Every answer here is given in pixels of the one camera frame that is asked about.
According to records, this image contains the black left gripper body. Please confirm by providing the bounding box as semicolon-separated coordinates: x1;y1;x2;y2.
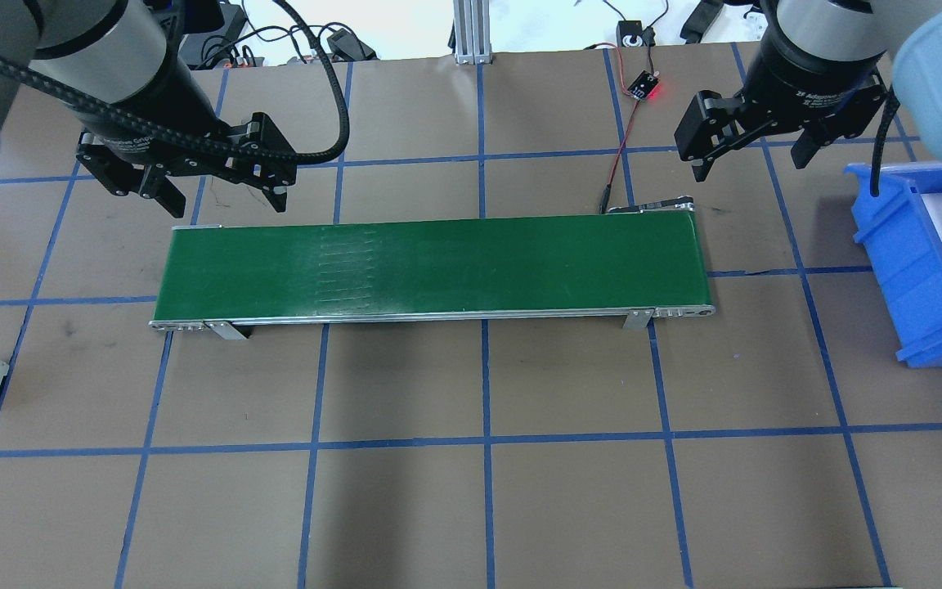
76;112;296;197

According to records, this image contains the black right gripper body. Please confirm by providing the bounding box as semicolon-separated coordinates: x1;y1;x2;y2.
675;72;887;164

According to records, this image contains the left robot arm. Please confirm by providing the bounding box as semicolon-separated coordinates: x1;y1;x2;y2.
0;1;295;218

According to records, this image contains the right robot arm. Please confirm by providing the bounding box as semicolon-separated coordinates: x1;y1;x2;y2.
674;1;942;182

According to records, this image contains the small black sensor board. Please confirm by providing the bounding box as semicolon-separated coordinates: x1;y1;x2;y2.
626;70;659;103

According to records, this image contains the green conveyor belt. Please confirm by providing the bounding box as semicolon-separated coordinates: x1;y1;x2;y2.
149;202;716;339

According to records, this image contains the blue plastic bin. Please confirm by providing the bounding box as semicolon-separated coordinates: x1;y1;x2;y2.
845;163;942;368

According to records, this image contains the black corrugated left cable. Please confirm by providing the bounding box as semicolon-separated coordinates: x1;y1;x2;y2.
0;0;350;164

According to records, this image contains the red black wire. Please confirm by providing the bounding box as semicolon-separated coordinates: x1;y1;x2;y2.
583;0;670;215

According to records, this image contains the small black camera box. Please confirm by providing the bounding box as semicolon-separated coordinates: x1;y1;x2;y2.
616;20;644;47

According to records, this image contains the aluminium frame post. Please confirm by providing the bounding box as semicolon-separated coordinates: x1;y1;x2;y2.
451;0;493;65

